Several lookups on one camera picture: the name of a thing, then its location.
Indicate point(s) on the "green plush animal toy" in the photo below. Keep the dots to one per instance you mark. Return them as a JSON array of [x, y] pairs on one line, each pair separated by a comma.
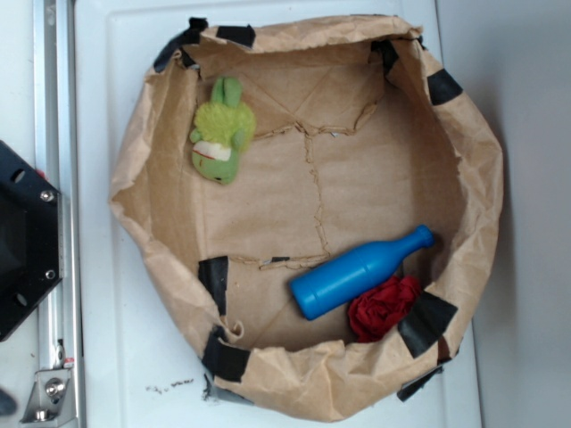
[[223, 129]]

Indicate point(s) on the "blue plastic bottle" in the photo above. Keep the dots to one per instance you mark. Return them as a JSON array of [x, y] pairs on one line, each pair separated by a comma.
[[349, 275]]

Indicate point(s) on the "red crumpled cloth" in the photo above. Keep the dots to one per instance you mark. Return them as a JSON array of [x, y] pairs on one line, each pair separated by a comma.
[[374, 313]]

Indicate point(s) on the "brown paper bag enclosure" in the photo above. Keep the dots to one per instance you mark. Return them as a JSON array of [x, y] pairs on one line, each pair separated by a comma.
[[361, 136]]

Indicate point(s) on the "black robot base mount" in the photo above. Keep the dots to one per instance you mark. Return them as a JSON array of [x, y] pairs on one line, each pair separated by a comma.
[[30, 240]]

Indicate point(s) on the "aluminium extrusion rail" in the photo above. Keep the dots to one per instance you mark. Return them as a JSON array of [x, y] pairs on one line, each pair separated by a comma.
[[59, 314]]

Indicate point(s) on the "metal corner bracket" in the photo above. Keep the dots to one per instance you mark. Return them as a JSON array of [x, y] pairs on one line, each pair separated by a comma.
[[51, 401]]

